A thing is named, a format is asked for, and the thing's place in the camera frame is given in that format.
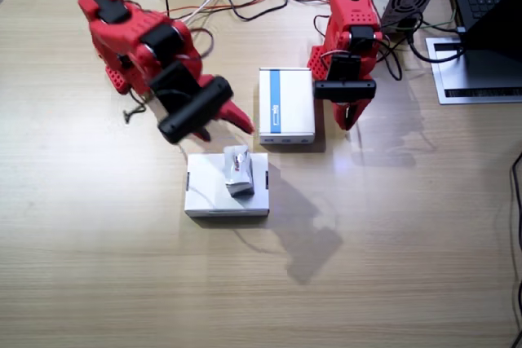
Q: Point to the small white black packet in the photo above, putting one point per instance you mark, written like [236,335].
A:
[238,168]

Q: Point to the red robot arm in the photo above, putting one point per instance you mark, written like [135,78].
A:
[350,14]
[118,34]

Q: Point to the white box with blue stripe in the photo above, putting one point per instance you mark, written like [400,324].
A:
[293,99]

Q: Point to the plain white box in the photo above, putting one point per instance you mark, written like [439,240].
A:
[204,185]

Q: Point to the black bar webcam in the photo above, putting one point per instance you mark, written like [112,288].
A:
[344,89]
[191,113]

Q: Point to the silver monitor base plate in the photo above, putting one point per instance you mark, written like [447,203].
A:
[444,79]

